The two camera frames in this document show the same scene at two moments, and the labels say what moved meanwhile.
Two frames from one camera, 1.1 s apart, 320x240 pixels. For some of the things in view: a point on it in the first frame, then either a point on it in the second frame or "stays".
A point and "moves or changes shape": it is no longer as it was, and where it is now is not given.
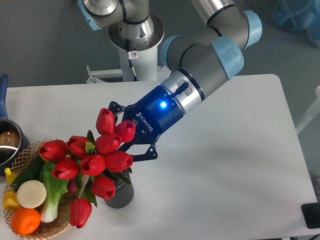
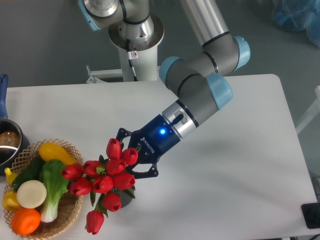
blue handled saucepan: x=14 y=142 stays
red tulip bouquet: x=92 y=165 moves or changes shape
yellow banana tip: x=10 y=176 stays
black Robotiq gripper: x=156 y=112 → x=152 y=141
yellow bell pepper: x=9 y=200 stays
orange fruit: x=24 y=221 stays
